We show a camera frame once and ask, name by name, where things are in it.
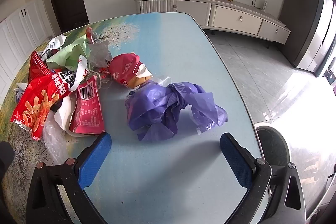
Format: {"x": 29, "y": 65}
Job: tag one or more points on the pink packet with barcode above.
{"x": 89, "y": 113}

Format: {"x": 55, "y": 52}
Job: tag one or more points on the grey refrigerator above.
{"x": 307, "y": 29}

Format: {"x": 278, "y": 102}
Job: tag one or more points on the clear plastic bag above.
{"x": 52, "y": 140}

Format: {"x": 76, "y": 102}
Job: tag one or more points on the grey trash bin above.
{"x": 273, "y": 145}

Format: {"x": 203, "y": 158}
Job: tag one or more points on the pink wrapper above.
{"x": 123, "y": 66}

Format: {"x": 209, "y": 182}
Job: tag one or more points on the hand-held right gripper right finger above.
{"x": 236, "y": 158}

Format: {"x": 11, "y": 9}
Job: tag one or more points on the white black printed wrapper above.
{"x": 67, "y": 77}

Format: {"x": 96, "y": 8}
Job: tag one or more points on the purple plastic bag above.
{"x": 157, "y": 103}

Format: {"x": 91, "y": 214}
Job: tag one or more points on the white wardrobe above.
{"x": 21, "y": 29}

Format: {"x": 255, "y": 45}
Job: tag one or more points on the small crumpled white wrapper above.
{"x": 21, "y": 92}

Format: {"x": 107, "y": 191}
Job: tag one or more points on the clear wrapper with red tip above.
{"x": 99, "y": 53}

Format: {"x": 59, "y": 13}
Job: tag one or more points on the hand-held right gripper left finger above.
{"x": 94, "y": 158}

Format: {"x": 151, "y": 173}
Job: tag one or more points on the red striped snack bag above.
{"x": 35, "y": 66}

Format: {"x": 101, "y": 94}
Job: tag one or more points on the white television cabinet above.
{"x": 236, "y": 18}

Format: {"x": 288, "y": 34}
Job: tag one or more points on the green paper sheet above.
{"x": 68, "y": 56}

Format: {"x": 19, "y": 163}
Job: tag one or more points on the silver foil wrapper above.
{"x": 56, "y": 43}

